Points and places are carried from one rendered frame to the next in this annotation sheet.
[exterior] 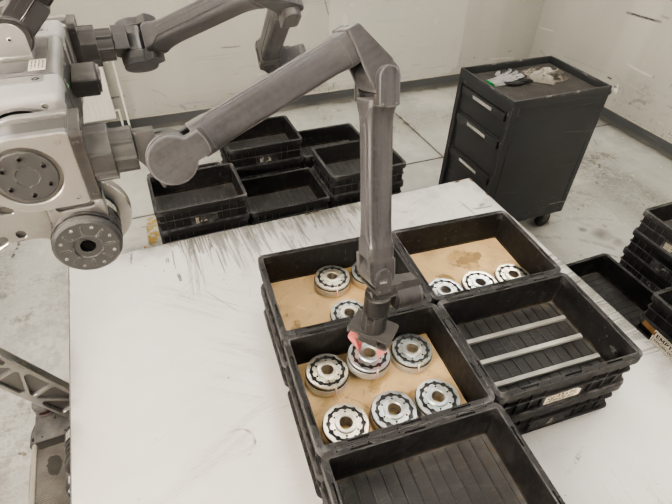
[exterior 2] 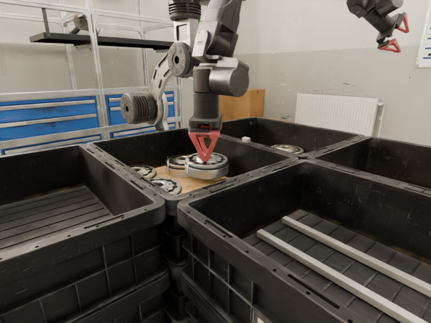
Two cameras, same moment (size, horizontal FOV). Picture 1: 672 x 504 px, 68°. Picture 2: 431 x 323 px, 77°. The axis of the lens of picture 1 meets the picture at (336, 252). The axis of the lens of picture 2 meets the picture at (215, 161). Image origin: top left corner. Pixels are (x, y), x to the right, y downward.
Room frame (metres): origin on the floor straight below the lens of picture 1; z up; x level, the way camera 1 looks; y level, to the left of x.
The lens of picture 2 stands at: (0.54, -0.68, 1.10)
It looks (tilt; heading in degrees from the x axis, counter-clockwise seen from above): 19 degrees down; 70
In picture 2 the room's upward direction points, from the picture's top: straight up
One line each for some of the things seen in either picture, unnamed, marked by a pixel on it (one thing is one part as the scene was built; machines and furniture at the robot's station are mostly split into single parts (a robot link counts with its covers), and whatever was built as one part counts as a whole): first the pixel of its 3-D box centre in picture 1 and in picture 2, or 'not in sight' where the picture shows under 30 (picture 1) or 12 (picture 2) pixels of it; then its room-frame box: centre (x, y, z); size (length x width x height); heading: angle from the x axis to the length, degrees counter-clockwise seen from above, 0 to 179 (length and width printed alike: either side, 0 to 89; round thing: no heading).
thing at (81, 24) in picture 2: not in sight; (85, 26); (0.37, 2.11, 1.44); 0.25 x 0.16 x 0.18; 24
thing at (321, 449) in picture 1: (384, 370); (183, 154); (0.67, -0.12, 0.92); 0.40 x 0.30 x 0.02; 110
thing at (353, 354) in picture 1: (369, 354); (206, 159); (0.73, -0.09, 0.89); 0.10 x 0.10 x 0.01
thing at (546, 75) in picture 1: (545, 73); not in sight; (2.61, -1.07, 0.88); 0.29 x 0.22 x 0.03; 114
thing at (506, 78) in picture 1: (506, 77); not in sight; (2.55, -0.84, 0.88); 0.25 x 0.19 x 0.03; 114
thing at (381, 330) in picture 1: (374, 320); (206, 108); (0.73, -0.09, 1.01); 0.10 x 0.07 x 0.07; 65
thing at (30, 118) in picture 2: not in sight; (55, 134); (0.07, 1.73, 0.60); 0.72 x 0.03 x 0.56; 24
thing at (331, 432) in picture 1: (345, 424); (134, 172); (0.57, -0.04, 0.86); 0.10 x 0.10 x 0.01
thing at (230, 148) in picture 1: (261, 168); not in sight; (2.39, 0.44, 0.37); 0.40 x 0.30 x 0.45; 114
